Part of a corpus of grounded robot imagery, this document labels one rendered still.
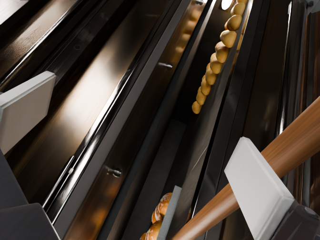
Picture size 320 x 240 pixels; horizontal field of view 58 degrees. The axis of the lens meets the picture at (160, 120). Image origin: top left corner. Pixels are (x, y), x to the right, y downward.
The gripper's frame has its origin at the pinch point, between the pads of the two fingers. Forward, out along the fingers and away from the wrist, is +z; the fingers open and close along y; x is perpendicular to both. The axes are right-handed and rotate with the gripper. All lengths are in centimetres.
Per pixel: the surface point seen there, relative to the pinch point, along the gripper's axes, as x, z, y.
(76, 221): -27.7, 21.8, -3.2
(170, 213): -52, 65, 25
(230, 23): 15, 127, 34
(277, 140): 0.8, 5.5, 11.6
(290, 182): -3.9, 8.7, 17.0
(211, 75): -12, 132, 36
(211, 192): -26, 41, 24
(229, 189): -8.3, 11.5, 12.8
